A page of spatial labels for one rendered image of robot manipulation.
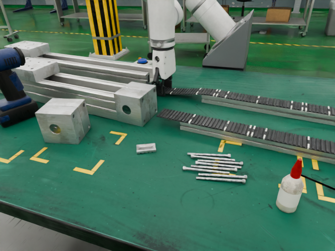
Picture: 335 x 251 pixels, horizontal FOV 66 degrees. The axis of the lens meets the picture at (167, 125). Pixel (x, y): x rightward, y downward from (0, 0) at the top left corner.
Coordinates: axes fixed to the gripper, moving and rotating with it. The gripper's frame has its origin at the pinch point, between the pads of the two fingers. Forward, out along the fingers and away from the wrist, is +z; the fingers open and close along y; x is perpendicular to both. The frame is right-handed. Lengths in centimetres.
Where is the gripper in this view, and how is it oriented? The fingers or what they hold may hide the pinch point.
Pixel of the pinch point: (164, 88)
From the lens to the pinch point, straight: 96.9
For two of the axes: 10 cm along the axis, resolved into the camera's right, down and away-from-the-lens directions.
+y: 4.3, -4.9, 7.6
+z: 0.3, 8.5, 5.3
